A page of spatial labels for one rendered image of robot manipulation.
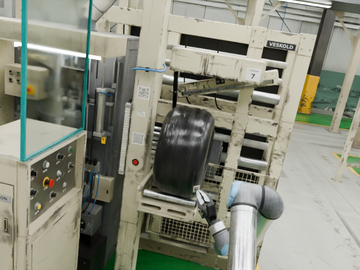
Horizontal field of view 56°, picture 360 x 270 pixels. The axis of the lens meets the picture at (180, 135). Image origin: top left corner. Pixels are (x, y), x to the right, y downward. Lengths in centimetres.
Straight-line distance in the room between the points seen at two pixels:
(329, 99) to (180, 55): 1000
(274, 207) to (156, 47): 108
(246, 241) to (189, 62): 123
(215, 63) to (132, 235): 128
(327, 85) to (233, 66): 976
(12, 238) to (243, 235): 104
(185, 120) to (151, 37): 51
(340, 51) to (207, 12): 436
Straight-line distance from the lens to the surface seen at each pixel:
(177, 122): 192
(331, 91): 1193
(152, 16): 199
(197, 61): 220
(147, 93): 202
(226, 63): 218
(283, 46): 249
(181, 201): 209
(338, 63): 1195
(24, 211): 167
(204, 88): 235
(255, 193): 150
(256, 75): 218
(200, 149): 186
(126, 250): 248
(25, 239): 174
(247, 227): 144
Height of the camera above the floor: 189
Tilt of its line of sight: 17 degrees down
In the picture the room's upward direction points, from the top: 9 degrees clockwise
